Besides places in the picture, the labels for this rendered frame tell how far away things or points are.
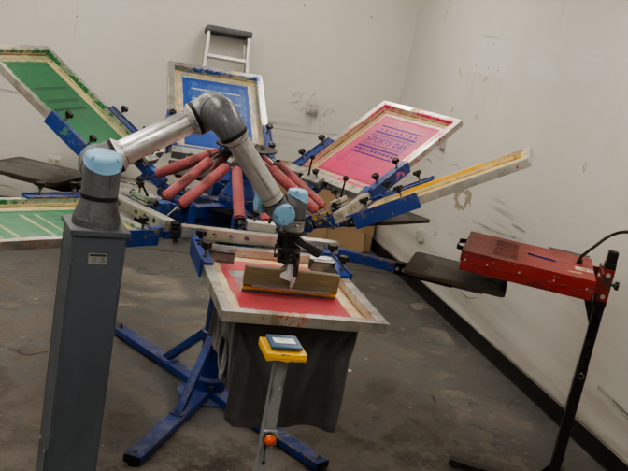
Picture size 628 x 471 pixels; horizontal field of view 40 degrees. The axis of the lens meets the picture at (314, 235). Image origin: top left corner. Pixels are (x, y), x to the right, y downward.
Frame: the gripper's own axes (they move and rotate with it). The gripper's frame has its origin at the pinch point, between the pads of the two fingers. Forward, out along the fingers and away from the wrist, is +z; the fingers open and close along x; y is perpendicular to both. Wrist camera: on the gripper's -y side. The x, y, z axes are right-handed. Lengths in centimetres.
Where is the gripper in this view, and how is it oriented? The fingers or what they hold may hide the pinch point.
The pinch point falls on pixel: (291, 283)
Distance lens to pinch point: 317.7
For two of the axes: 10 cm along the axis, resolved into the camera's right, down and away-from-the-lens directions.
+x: 2.5, 2.8, -9.3
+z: -1.4, 9.6, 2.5
